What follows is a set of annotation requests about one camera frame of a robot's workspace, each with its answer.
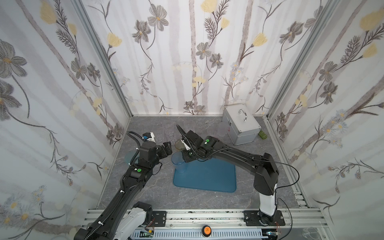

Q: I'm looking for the yellow plastic tumbler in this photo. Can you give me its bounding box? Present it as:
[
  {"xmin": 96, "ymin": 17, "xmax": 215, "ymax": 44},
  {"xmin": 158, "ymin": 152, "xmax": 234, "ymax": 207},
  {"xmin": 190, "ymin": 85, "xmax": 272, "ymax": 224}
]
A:
[{"xmin": 175, "ymin": 139, "xmax": 186, "ymax": 151}]

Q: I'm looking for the teal plastic tray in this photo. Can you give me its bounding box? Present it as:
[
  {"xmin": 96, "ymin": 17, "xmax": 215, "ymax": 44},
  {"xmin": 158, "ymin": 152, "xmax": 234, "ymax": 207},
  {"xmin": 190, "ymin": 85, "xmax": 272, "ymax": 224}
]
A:
[{"xmin": 173, "ymin": 159, "xmax": 237, "ymax": 193}]

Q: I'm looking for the blue plastic tumbler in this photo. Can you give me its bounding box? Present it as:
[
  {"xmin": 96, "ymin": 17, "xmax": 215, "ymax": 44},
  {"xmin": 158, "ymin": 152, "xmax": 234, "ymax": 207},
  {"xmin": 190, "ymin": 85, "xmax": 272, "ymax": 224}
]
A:
[{"xmin": 171, "ymin": 152, "xmax": 187, "ymax": 174}]

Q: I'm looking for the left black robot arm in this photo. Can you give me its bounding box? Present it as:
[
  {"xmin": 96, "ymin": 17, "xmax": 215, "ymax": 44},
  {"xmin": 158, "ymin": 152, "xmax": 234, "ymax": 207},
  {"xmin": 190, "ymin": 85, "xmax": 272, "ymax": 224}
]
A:
[{"xmin": 74, "ymin": 131, "xmax": 173, "ymax": 240}]

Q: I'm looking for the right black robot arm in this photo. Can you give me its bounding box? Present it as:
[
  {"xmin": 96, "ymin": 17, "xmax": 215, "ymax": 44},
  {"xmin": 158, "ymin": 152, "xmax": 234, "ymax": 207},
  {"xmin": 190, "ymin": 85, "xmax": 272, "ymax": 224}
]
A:
[{"xmin": 176, "ymin": 125, "xmax": 284, "ymax": 226}]

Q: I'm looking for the silver aluminium case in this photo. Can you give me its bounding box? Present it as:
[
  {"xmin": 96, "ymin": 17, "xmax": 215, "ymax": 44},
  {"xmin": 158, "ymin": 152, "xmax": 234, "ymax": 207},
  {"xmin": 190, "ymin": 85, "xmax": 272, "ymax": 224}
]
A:
[{"xmin": 222, "ymin": 104, "xmax": 261, "ymax": 146}]

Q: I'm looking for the green small object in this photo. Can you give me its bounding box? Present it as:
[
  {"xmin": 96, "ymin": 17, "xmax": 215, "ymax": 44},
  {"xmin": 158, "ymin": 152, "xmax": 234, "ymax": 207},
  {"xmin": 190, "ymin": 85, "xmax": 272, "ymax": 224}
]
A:
[{"xmin": 258, "ymin": 130, "xmax": 268, "ymax": 140}]

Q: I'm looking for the orange emergency button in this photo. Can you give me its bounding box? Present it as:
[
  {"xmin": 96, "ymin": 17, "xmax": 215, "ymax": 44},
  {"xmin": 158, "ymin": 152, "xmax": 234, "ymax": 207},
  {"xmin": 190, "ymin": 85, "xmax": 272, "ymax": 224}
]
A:
[{"xmin": 202, "ymin": 225, "xmax": 212, "ymax": 238}]

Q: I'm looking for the aluminium mounting rail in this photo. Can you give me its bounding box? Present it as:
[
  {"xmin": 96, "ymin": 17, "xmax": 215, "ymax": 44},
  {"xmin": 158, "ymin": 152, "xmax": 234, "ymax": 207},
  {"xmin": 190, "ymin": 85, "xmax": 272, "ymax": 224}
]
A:
[{"xmin": 80, "ymin": 208, "xmax": 331, "ymax": 240}]

